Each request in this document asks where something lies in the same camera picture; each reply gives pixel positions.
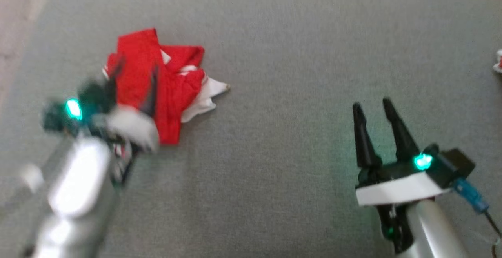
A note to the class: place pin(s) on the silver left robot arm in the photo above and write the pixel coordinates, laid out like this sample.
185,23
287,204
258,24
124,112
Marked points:
74,195

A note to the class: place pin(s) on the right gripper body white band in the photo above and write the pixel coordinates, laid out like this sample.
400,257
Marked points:
400,189

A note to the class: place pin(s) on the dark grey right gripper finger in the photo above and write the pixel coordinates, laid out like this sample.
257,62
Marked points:
400,132
364,140

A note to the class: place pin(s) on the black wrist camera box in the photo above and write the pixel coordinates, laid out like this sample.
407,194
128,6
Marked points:
457,166

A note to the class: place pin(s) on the red Bulls 23 jersey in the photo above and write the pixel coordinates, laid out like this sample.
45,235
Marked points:
498,60

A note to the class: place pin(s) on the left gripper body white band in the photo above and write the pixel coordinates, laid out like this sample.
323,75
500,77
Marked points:
98,109

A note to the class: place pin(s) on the red and white garment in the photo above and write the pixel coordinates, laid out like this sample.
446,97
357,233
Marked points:
172,81

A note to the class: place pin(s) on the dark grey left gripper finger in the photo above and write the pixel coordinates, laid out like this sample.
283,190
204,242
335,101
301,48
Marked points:
151,91
114,79

